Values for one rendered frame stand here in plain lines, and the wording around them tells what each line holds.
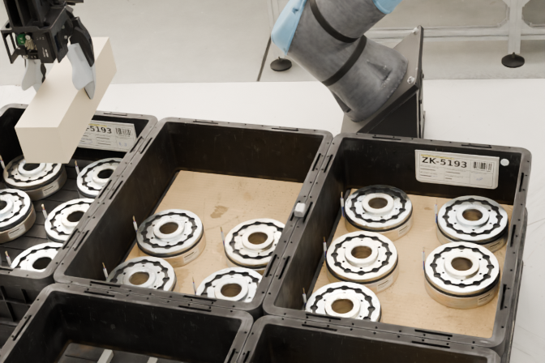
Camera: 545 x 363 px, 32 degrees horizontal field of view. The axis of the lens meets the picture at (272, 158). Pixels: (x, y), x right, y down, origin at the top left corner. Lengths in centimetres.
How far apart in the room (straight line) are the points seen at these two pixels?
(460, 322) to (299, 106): 80
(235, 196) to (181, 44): 223
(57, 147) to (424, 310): 55
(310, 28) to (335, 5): 7
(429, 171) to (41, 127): 59
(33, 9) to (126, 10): 279
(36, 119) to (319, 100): 82
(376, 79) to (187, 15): 232
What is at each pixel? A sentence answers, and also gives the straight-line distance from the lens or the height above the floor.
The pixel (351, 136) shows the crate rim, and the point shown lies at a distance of 147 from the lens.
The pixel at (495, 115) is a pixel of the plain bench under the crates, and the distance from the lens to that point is 192.
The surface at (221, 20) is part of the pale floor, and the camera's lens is 385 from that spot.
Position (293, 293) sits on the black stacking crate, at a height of 88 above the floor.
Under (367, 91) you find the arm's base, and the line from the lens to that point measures 167.
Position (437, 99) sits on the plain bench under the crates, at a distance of 196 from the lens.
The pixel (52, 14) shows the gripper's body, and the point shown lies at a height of 123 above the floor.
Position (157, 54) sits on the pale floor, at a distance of 369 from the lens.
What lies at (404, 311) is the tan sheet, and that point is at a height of 83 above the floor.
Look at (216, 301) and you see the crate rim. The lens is 122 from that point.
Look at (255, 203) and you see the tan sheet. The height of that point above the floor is 83.
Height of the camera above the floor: 178
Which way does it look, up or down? 36 degrees down
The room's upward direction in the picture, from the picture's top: 8 degrees counter-clockwise
